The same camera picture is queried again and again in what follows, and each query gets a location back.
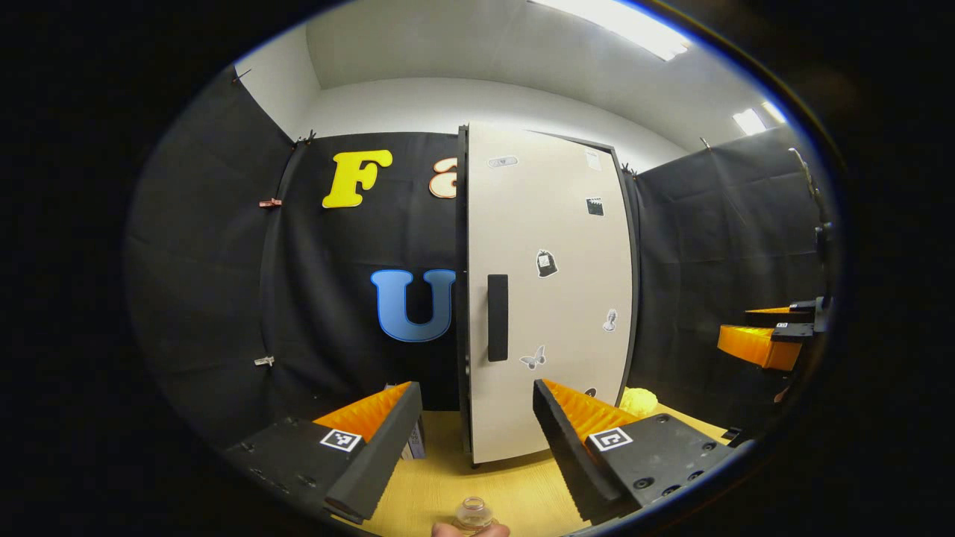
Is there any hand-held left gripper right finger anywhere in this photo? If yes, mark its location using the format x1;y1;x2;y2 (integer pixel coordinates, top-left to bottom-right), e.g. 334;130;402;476
531;377;737;526

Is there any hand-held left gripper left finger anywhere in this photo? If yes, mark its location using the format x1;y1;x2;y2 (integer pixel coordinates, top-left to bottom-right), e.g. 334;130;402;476
222;379;425;525

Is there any clear plastic bottle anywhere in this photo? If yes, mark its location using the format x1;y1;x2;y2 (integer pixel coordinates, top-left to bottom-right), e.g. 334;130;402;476
454;495;495;533

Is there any black door handle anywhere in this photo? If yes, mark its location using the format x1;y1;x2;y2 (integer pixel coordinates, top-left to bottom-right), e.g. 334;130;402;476
486;274;510;364

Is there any dark grey cabinet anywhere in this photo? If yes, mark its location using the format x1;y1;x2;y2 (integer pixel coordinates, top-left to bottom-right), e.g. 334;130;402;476
454;122;642;470

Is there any blue-grey book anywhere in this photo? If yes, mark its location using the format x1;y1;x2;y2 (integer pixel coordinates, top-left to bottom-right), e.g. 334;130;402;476
401;416;428;460

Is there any yellow sponge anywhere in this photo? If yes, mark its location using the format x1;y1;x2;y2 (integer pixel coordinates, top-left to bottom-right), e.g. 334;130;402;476
618;386;660;419

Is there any black backdrop cloth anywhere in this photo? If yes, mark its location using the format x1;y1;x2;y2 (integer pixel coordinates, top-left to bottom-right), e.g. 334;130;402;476
127;63;829;448

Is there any long ceiling light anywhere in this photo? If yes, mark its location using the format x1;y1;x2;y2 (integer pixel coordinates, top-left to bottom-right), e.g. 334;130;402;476
531;0;692;62

